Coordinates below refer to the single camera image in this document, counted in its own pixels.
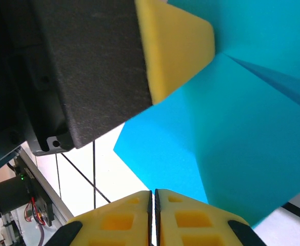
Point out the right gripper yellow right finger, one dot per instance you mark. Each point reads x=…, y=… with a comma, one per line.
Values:
x=190, y=220

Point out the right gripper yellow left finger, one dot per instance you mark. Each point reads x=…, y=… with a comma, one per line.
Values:
x=114, y=223

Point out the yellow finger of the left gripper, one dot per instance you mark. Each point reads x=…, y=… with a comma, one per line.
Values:
x=175, y=46

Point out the blue square paper sheet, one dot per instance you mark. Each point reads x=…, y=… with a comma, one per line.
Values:
x=229, y=128

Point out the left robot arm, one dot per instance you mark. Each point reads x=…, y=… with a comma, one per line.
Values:
x=6, y=194

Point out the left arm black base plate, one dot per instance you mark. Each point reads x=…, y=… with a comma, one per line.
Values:
x=46, y=212

